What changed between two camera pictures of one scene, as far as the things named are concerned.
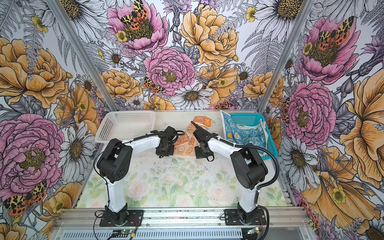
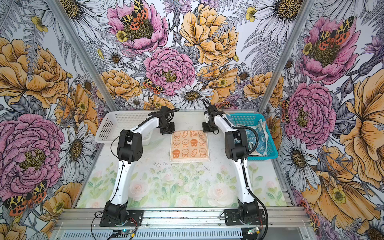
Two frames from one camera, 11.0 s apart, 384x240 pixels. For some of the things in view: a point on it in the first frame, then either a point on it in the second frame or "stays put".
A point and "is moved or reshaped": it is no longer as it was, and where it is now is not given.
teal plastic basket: x=254 y=120 stays put
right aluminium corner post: x=287 y=53 stays put
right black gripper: x=198 y=155 to x=205 y=129
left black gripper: x=170 y=152 to x=169 y=131
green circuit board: x=126 y=231 stays put
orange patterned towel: x=186 y=148 is moved or reshaped
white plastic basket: x=126 y=125 stays put
